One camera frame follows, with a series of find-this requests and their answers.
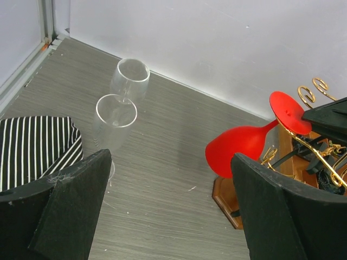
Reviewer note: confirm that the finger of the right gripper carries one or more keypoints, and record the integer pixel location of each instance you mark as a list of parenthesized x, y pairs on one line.
[(329, 120)]

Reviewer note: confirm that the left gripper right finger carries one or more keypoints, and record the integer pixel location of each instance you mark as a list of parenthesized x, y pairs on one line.
[(286, 219)]

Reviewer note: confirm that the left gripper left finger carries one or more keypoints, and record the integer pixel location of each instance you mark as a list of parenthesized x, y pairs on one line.
[(55, 217)]

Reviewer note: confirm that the black white striped cloth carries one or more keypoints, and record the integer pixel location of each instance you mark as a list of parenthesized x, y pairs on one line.
[(33, 147)]

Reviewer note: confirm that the red wine glass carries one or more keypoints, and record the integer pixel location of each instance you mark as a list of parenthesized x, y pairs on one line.
[(250, 140)]

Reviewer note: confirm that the clear wine glass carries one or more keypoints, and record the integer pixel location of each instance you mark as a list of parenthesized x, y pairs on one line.
[(114, 117), (130, 80)]

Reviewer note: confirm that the gold wire wine glass rack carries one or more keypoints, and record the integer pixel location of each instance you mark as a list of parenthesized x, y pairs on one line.
[(310, 159)]

